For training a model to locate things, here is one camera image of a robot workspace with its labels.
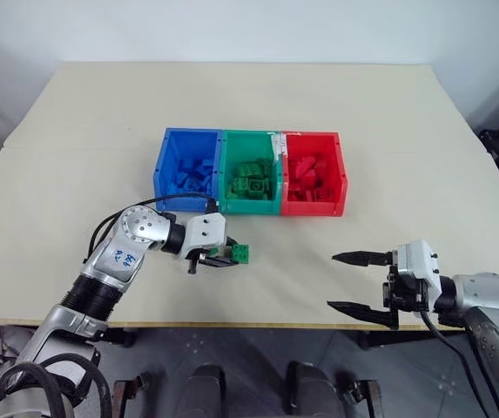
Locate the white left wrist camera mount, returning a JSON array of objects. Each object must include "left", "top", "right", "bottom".
[{"left": 185, "top": 212, "right": 229, "bottom": 262}]

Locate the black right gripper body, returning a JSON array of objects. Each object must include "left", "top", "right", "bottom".
[{"left": 381, "top": 249, "right": 427, "bottom": 314}]

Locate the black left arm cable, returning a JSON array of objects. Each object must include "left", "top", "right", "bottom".
[{"left": 84, "top": 192, "right": 218, "bottom": 263}]

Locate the blue plastic bin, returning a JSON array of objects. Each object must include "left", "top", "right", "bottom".
[{"left": 152, "top": 126, "right": 225, "bottom": 212}]

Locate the dark rounded shape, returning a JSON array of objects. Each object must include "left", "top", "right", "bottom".
[
  {"left": 285, "top": 361, "right": 342, "bottom": 418},
  {"left": 178, "top": 362, "right": 227, "bottom": 418}
]

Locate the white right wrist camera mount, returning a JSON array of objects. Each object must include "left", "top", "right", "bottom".
[{"left": 394, "top": 238, "right": 444, "bottom": 313}]

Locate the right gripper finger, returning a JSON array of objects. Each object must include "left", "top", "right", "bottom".
[
  {"left": 331, "top": 250, "right": 394, "bottom": 268},
  {"left": 326, "top": 300, "right": 401, "bottom": 330}
]

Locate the black table frame bar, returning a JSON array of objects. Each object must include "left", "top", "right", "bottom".
[{"left": 356, "top": 329, "right": 408, "bottom": 350}]

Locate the white paper label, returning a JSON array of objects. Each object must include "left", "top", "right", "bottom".
[{"left": 267, "top": 131, "right": 288, "bottom": 158}]

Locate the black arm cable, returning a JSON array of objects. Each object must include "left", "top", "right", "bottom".
[
  {"left": 84, "top": 192, "right": 218, "bottom": 263},
  {"left": 418, "top": 310, "right": 499, "bottom": 418}
]

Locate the black braided cable bundle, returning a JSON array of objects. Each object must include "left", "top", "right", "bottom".
[{"left": 0, "top": 354, "right": 114, "bottom": 418}]

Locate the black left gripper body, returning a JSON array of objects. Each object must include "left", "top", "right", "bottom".
[{"left": 186, "top": 246, "right": 216, "bottom": 275}]

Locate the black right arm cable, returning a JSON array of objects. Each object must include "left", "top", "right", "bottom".
[{"left": 418, "top": 310, "right": 499, "bottom": 418}]

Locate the green plastic bin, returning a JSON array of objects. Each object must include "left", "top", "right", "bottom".
[{"left": 215, "top": 128, "right": 287, "bottom": 216}]

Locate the brown metal bracket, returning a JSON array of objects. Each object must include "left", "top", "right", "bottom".
[
  {"left": 352, "top": 377, "right": 381, "bottom": 418},
  {"left": 111, "top": 377, "right": 146, "bottom": 418}
]

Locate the red plastic bin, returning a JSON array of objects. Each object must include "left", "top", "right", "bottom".
[{"left": 280, "top": 131, "right": 349, "bottom": 218}]

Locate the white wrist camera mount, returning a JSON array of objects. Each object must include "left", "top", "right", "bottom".
[
  {"left": 394, "top": 238, "right": 444, "bottom": 313},
  {"left": 185, "top": 212, "right": 229, "bottom": 262}
]

